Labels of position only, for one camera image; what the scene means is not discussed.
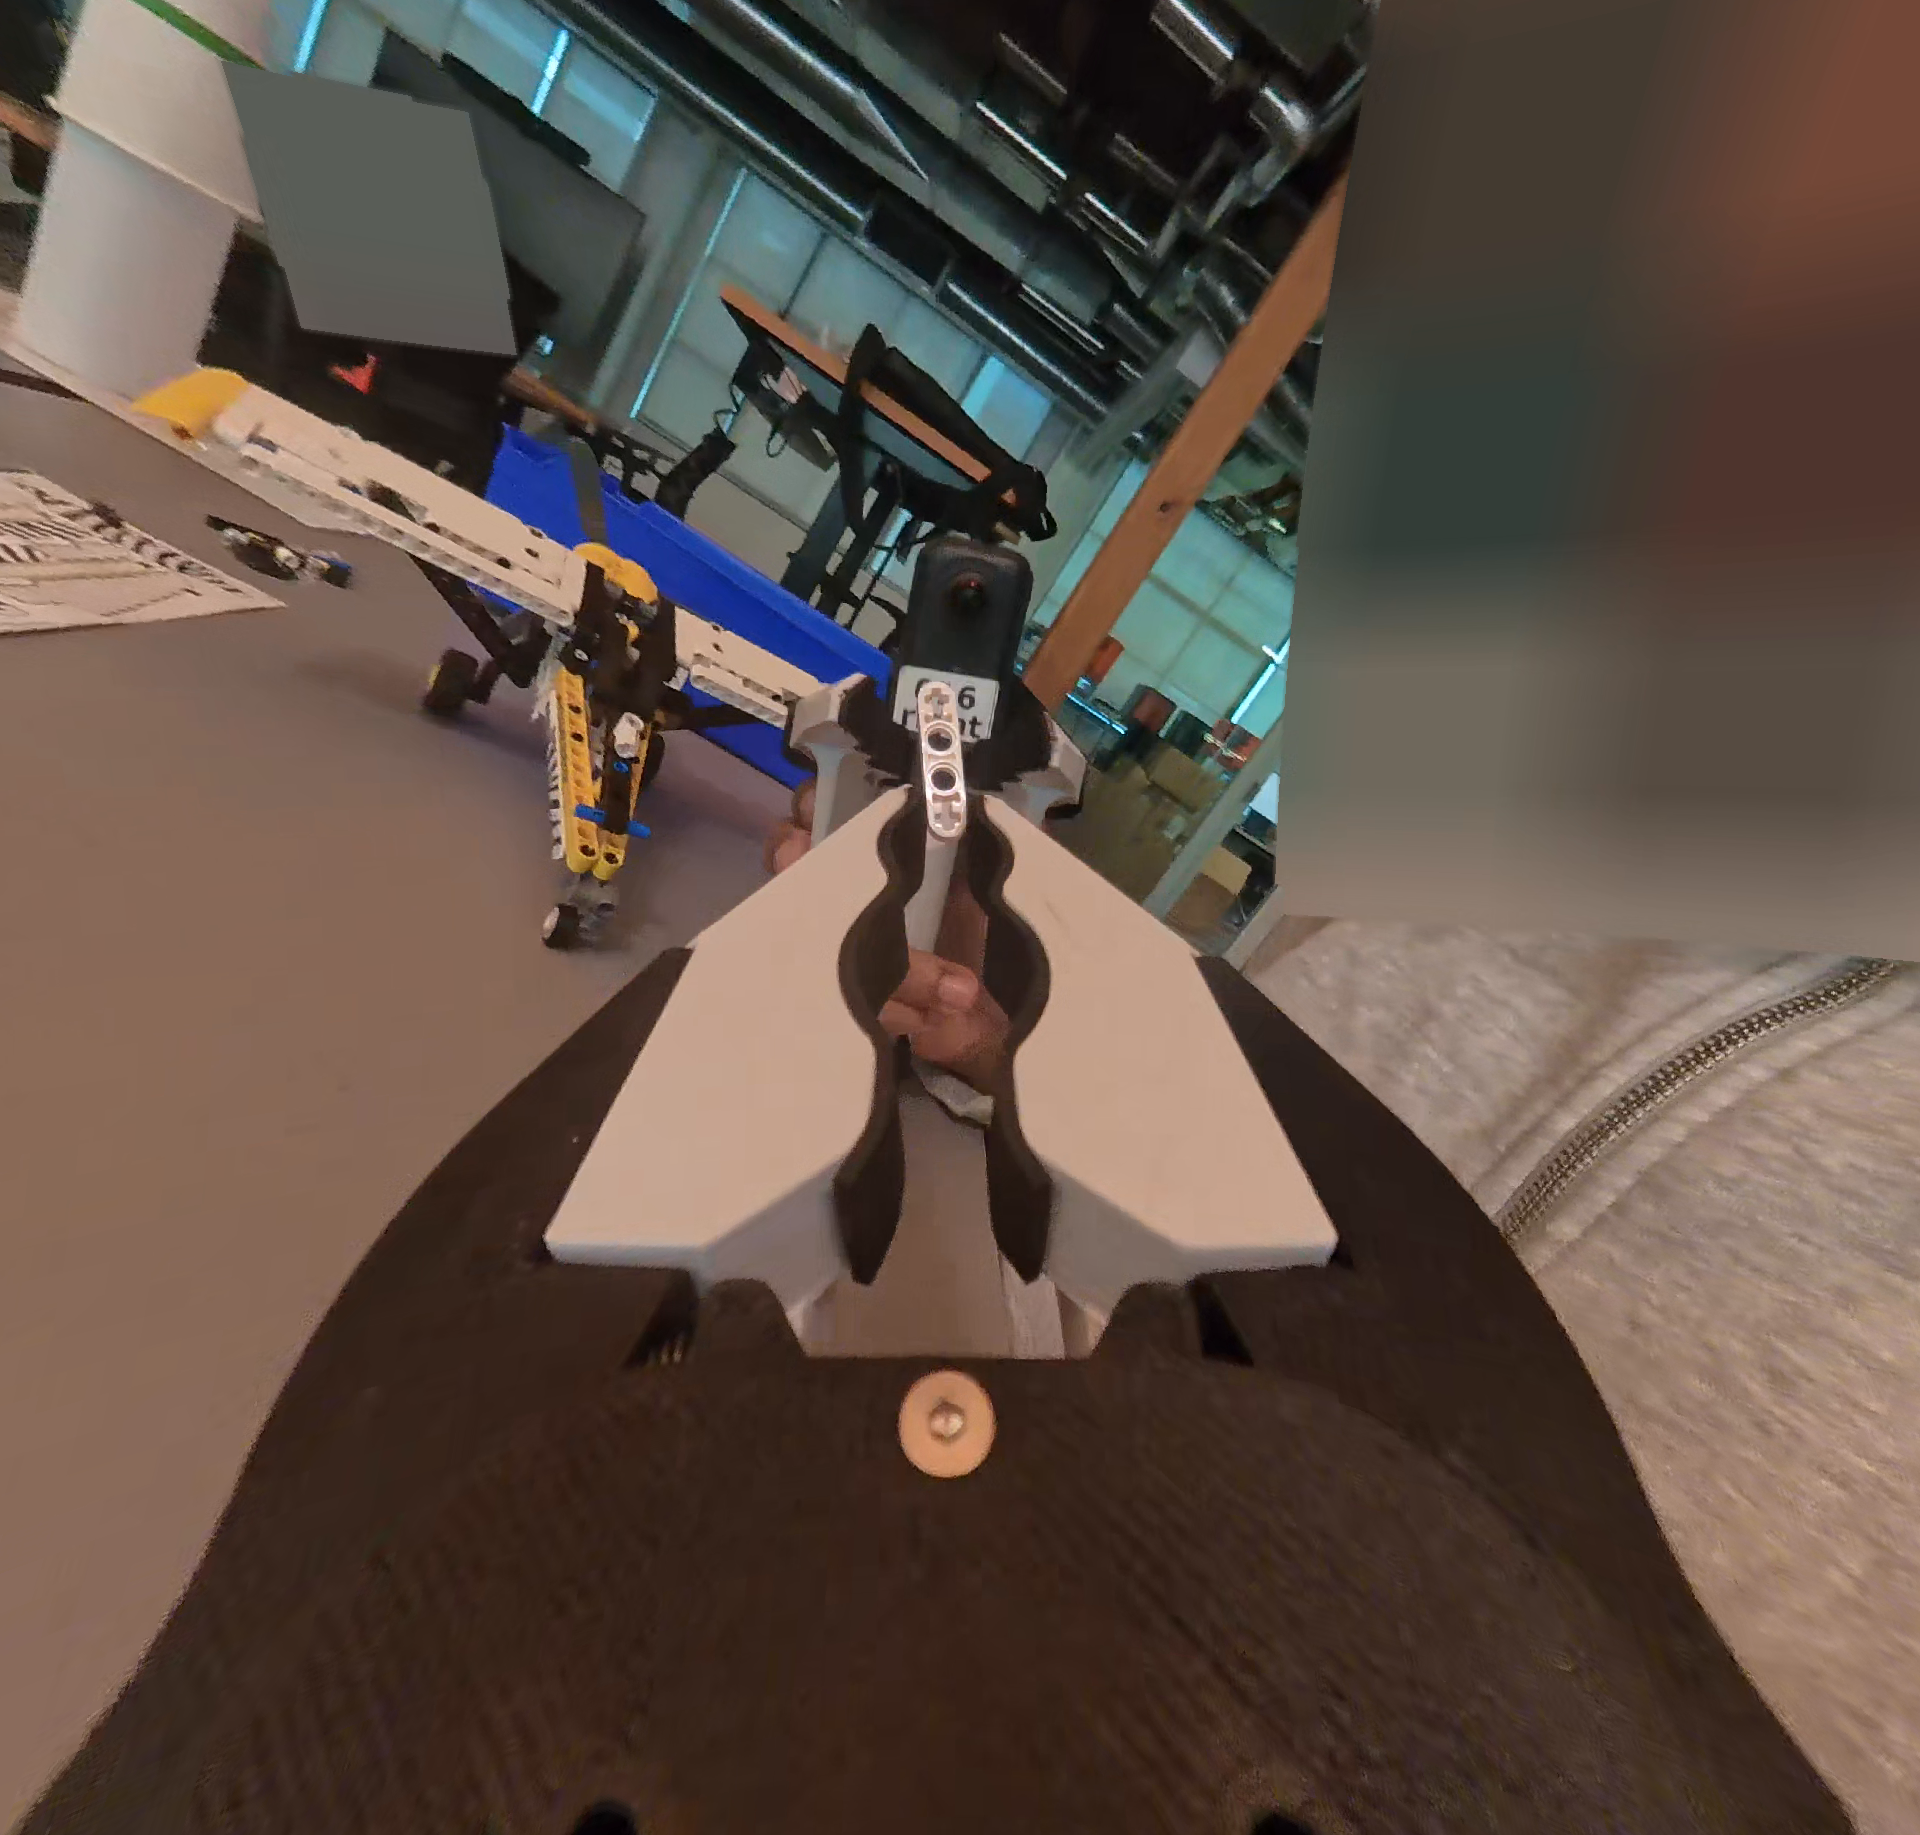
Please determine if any black and white sticker sheet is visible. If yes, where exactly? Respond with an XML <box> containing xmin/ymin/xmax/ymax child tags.
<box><xmin>0</xmin><ymin>467</ymin><xmax>287</xmax><ymax>641</ymax></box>

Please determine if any wooden post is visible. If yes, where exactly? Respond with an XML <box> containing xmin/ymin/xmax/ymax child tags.
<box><xmin>1020</xmin><ymin>168</ymin><xmax>1352</xmax><ymax>711</ymax></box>

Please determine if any person's right hand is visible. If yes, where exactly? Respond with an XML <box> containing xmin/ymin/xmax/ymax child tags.
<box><xmin>767</xmin><ymin>818</ymin><xmax>1018</xmax><ymax>1103</ymax></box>

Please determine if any blue plastic bin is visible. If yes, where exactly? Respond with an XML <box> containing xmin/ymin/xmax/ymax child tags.
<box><xmin>481</xmin><ymin>422</ymin><xmax>901</xmax><ymax>786</ymax></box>

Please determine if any tilted wooden desk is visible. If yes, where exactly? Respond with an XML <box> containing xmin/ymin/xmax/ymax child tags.
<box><xmin>717</xmin><ymin>284</ymin><xmax>1059</xmax><ymax>625</ymax></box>

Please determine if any pile of cardboard boxes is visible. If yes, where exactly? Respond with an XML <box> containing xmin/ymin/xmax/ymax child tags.
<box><xmin>1071</xmin><ymin>635</ymin><xmax>1283</xmax><ymax>957</ymax></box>

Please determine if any small black lego assembly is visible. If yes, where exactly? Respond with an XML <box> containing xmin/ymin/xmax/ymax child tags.
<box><xmin>206</xmin><ymin>511</ymin><xmax>360</xmax><ymax>590</ymax></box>

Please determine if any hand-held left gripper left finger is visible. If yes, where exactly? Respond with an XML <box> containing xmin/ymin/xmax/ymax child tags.
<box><xmin>541</xmin><ymin>788</ymin><xmax>919</xmax><ymax>1347</ymax></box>

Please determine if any white round column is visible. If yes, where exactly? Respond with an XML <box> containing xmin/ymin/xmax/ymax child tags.
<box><xmin>13</xmin><ymin>0</ymin><xmax>275</xmax><ymax>400</ymax></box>

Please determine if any lego plane model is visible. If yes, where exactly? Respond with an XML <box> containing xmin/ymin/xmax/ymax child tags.
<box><xmin>133</xmin><ymin>368</ymin><xmax>844</xmax><ymax>951</ymax></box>

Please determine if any person's grey hoodie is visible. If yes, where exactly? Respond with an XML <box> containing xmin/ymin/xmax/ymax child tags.
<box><xmin>1243</xmin><ymin>918</ymin><xmax>1920</xmax><ymax>1835</ymax></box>

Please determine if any grey lego beam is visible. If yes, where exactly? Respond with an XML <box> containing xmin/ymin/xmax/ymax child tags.
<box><xmin>904</xmin><ymin>680</ymin><xmax>976</xmax><ymax>962</ymax></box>

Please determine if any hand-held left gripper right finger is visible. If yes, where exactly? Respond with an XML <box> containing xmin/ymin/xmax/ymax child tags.
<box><xmin>966</xmin><ymin>797</ymin><xmax>1340</xmax><ymax>1334</ymax></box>

